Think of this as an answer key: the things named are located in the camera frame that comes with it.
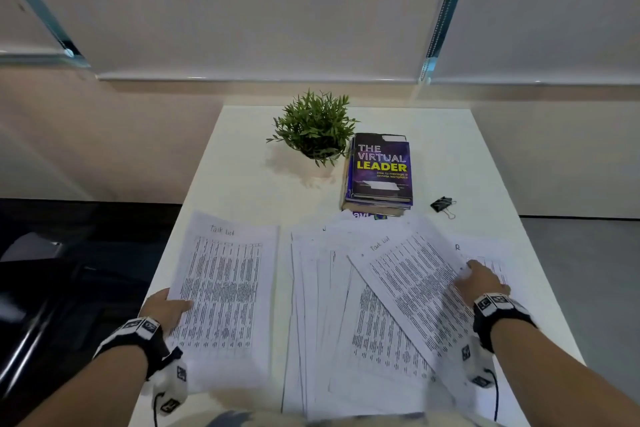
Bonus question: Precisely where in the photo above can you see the person's left hand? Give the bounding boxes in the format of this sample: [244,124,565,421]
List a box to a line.
[138,289,195,338]

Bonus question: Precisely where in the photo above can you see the person's right hand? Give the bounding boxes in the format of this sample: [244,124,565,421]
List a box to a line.
[452,260,511,304]

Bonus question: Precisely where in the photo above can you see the printed table paper sheet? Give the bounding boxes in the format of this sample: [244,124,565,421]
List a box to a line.
[165,210,280,392]
[347,214,496,410]

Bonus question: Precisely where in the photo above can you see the person's left forearm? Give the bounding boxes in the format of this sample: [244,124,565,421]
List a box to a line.
[15,356,166,427]

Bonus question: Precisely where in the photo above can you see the person's right forearm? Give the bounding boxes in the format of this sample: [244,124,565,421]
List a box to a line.
[487,318,640,427]

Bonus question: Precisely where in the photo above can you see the black white right wristband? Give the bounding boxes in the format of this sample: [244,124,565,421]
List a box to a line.
[472,293,539,355]

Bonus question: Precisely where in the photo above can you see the black white wristband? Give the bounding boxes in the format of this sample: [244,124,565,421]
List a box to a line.
[92,317,184,382]
[472,293,539,355]

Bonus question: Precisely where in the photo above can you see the black white left wristband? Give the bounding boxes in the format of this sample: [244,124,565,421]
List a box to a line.
[92,317,184,382]

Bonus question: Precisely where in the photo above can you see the black binder clip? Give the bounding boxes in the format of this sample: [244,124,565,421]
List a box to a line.
[430,196,457,221]

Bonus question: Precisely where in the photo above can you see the black furniture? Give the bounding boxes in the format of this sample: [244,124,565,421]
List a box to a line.
[0,198,184,427]

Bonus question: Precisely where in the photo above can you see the pile of printed papers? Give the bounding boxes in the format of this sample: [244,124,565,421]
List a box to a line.
[281,211,451,422]

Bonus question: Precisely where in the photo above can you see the thick beige-paged book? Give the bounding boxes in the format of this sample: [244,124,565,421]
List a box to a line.
[341,140,407,218]

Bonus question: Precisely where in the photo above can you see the purple cover book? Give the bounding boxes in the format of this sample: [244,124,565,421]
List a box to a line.
[349,133,415,207]

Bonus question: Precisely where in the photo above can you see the white plant pot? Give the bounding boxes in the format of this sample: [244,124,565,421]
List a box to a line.
[302,149,341,168]

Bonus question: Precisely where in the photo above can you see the green artificial plant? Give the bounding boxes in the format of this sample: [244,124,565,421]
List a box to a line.
[266,89,360,168]

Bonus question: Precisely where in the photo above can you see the wide white roller blind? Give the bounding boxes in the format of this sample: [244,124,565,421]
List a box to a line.
[9,0,463,83]

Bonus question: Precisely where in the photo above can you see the narrow white roller blind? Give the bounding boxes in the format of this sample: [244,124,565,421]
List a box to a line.
[0,0,68,56]

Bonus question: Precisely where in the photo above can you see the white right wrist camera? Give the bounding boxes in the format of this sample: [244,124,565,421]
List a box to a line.
[459,331,497,390]

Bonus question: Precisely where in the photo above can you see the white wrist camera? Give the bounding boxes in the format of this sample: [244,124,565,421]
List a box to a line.
[149,359,189,416]
[459,331,497,390]

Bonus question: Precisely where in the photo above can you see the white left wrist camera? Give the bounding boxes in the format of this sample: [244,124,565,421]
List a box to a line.
[149,359,189,416]

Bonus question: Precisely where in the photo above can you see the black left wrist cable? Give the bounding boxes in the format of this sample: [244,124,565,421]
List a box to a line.
[151,392,167,427]

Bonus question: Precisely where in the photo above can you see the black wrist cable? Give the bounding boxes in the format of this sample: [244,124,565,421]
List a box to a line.
[151,392,167,427]
[486,367,501,423]

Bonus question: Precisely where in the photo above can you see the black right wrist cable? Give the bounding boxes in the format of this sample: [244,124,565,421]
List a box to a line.
[486,367,501,423]

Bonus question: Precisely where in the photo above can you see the teal window frame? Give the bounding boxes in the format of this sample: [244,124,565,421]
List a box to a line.
[0,0,92,69]

